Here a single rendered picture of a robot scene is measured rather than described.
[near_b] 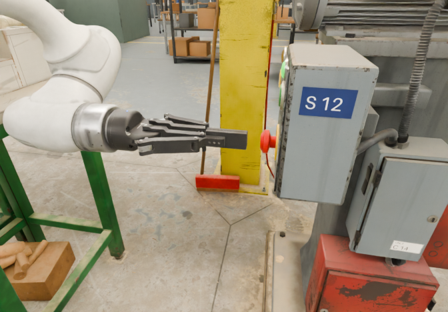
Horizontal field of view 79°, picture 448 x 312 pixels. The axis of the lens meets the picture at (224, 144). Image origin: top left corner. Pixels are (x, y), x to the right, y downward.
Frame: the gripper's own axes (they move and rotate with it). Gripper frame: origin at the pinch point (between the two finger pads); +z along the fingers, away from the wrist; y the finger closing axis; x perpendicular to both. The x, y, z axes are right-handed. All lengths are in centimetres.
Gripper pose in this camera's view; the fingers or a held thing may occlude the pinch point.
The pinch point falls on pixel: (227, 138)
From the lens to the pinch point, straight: 46.5
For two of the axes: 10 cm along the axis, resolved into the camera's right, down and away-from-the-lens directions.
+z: 9.8, 0.9, -1.6
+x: 0.0, -8.8, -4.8
